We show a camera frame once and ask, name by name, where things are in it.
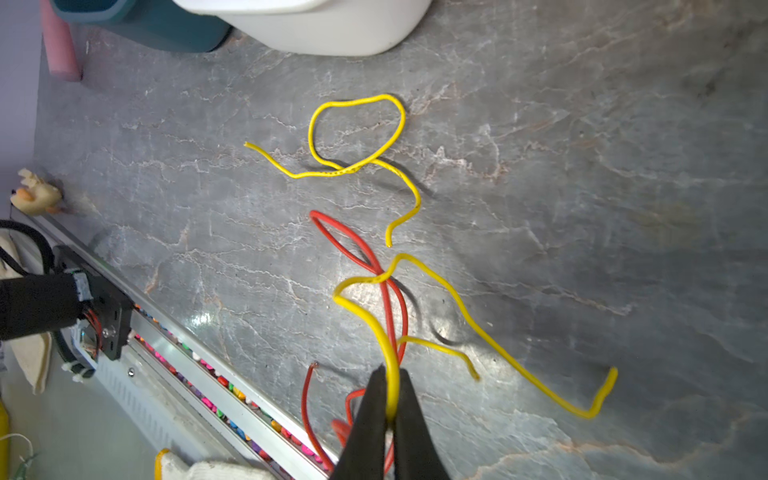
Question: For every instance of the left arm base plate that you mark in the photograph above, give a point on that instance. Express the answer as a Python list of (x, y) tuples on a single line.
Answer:
[(110, 305)]

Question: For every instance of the yellow box under table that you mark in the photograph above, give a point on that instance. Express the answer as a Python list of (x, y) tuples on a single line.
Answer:
[(4, 443)]

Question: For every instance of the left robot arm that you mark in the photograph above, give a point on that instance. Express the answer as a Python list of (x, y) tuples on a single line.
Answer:
[(38, 303)]

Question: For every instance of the right white work glove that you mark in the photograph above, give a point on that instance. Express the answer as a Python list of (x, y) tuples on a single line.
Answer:
[(169, 466)]

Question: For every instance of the small yellow toy animal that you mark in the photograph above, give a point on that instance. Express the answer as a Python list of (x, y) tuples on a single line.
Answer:
[(35, 196)]

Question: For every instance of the purple pink brush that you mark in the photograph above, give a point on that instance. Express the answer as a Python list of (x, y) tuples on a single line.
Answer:
[(59, 46)]

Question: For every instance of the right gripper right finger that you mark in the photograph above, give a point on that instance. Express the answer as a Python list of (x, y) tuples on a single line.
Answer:
[(415, 455)]

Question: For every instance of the teal plastic bin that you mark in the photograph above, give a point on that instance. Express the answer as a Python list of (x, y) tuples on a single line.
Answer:
[(157, 24)]

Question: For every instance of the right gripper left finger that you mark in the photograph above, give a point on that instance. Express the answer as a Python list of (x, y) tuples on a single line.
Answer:
[(363, 456)]

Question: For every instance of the white plastic bin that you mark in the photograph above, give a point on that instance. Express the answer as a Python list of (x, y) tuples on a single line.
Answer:
[(339, 28)]

